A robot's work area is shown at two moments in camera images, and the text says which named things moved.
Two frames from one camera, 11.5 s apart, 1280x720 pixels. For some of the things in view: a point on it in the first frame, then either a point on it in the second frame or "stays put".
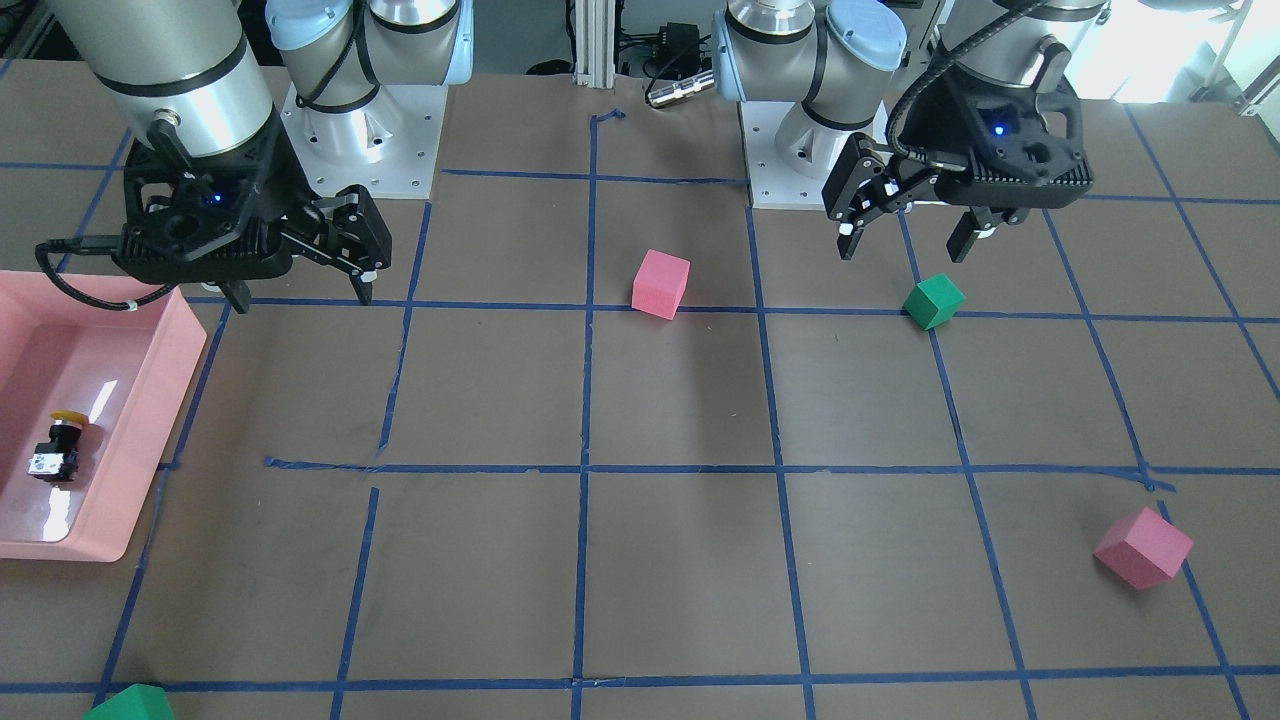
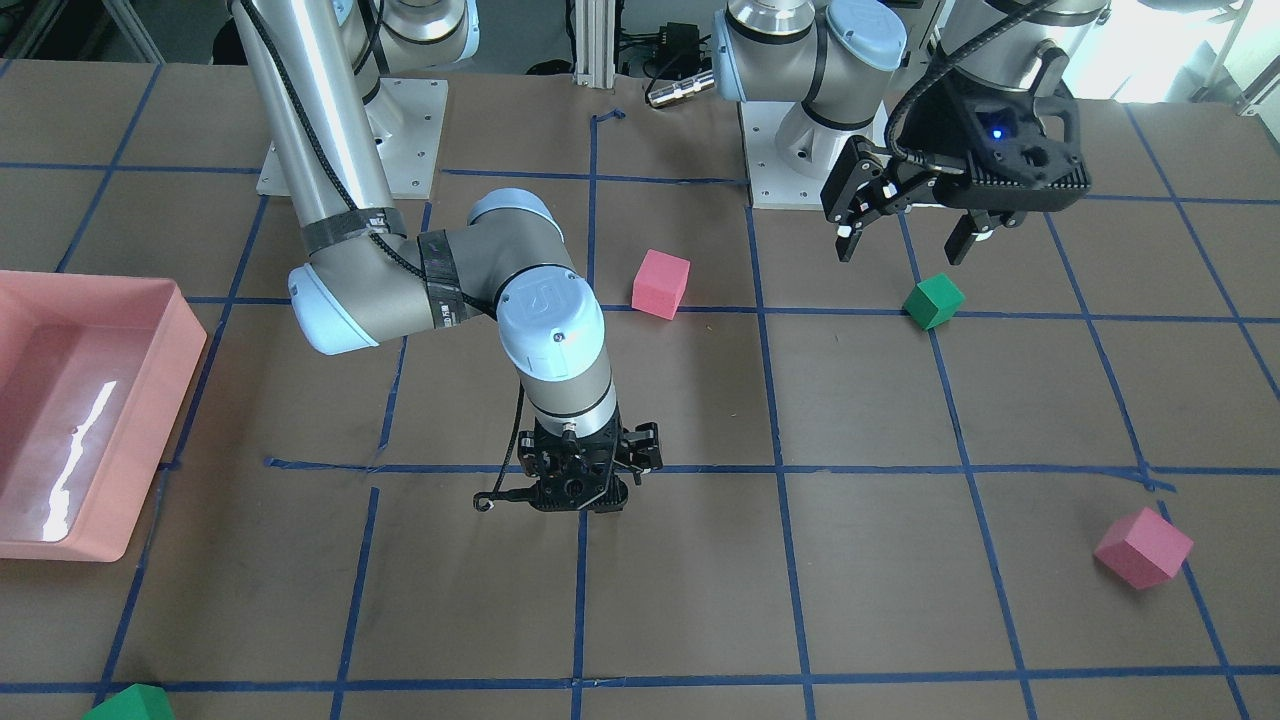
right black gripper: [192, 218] → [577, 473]
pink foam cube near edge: [1142, 548] stays put
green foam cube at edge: [137, 702] stays put
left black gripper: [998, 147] stays put
